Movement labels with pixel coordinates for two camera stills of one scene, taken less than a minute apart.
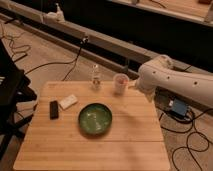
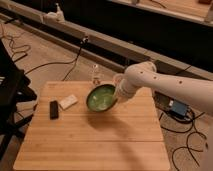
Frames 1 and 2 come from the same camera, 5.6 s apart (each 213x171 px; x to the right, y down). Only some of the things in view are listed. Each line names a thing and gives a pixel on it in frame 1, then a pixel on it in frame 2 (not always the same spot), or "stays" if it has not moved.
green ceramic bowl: x=95 y=119 to x=102 y=97
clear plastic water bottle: x=96 y=77 stays
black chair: x=15 y=90 stays
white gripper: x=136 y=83 to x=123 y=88
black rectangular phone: x=54 y=110 stays
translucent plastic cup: x=120 y=83 stays
